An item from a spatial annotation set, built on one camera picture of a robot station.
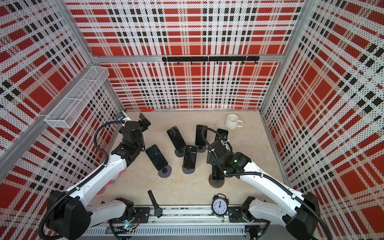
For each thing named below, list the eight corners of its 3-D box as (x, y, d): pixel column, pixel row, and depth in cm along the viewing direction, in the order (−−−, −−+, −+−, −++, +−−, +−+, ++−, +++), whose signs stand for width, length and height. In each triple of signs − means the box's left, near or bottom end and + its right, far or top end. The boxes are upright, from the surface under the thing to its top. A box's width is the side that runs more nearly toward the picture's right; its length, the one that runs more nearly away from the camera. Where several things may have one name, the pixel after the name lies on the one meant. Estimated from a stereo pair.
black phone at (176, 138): (178, 156, 98) (175, 142, 85) (170, 145, 103) (166, 130, 91) (187, 150, 100) (185, 136, 88) (178, 140, 106) (175, 125, 94)
